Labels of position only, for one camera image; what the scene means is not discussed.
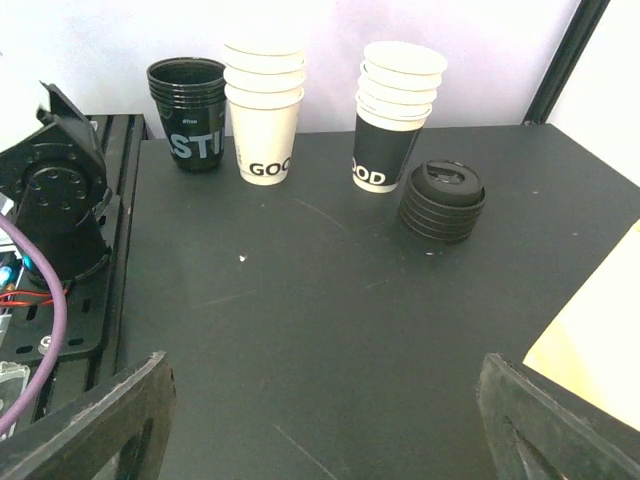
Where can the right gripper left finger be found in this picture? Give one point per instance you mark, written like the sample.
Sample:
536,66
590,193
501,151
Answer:
128,416

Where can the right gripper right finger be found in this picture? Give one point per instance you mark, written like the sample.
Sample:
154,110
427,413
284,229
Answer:
537,429

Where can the orange paper bag white handles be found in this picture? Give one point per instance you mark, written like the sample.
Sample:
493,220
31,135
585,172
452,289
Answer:
591,348

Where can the white paper cup stack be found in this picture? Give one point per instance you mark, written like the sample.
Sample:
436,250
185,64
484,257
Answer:
264,88
397,87

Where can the black cup near left arm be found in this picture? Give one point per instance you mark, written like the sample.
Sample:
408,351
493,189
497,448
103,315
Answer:
189,93

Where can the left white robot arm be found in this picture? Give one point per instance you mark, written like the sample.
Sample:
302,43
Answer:
56,177

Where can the left black lid stack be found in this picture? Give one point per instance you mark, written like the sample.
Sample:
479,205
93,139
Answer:
442,201

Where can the left black frame post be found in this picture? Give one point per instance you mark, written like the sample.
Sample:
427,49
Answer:
574,41

